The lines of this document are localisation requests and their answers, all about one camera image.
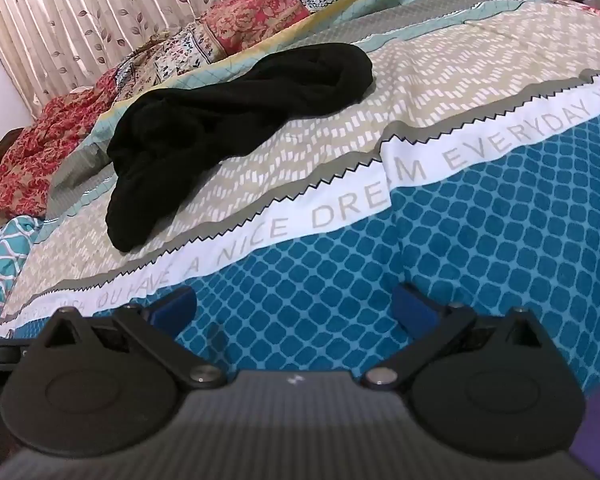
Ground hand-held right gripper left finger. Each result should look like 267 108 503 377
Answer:
41 287 227 389

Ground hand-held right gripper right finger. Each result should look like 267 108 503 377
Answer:
362 283 547 391

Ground black pants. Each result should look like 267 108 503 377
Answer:
106 43 374 254

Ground patterned teal and beige bedsheet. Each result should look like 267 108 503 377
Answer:
0 0 600 397

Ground teal wavy pattern pillow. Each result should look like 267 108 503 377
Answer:
0 215 49 334

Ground red floral patchwork quilt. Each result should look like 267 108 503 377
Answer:
0 0 481 242

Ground leaf print pleated curtain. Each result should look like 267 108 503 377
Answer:
0 0 302 122

